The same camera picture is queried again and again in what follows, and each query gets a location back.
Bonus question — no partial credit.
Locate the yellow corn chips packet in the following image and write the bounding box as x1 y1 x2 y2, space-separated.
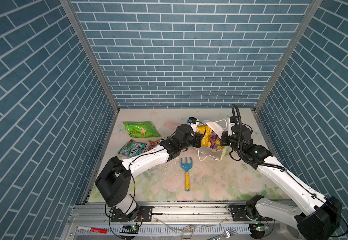
196 125 212 147

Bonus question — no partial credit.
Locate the illustrated paper gift bag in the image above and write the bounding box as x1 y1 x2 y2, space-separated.
196 120 229 161

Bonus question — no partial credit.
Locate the lemon fruit candy packet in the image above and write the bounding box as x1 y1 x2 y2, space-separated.
144 138 166 153

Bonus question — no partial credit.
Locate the green chips bag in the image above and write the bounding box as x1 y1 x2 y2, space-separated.
123 121 161 138

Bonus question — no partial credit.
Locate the teal red snack packet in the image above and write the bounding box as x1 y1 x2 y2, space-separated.
118 140 146 158

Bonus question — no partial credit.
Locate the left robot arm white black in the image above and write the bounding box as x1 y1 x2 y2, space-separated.
95 117 205 222

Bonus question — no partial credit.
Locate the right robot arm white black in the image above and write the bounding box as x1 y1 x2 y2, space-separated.
221 121 342 240

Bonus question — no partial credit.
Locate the purple berry candy packet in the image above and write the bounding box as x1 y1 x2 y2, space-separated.
209 132 224 151

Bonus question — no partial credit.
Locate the blue yellow toy rake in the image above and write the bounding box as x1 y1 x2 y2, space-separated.
181 158 193 192

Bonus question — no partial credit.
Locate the metal fork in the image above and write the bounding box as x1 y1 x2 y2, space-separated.
208 229 238 240

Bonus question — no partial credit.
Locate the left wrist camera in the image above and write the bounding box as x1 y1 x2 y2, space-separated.
187 117 199 133

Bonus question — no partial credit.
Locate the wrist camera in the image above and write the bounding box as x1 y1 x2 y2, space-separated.
187 117 199 133
227 116 236 136

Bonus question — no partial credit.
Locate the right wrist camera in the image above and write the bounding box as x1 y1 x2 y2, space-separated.
227 116 236 136

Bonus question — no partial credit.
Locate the beige cord loop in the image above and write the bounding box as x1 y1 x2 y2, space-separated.
181 225 195 240

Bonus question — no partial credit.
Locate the white slotted cable duct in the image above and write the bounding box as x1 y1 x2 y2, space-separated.
111 224 251 236

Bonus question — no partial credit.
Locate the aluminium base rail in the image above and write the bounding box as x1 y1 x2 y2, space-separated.
70 201 251 225

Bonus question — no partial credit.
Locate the red handled tool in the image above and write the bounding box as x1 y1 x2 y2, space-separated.
77 226 108 234

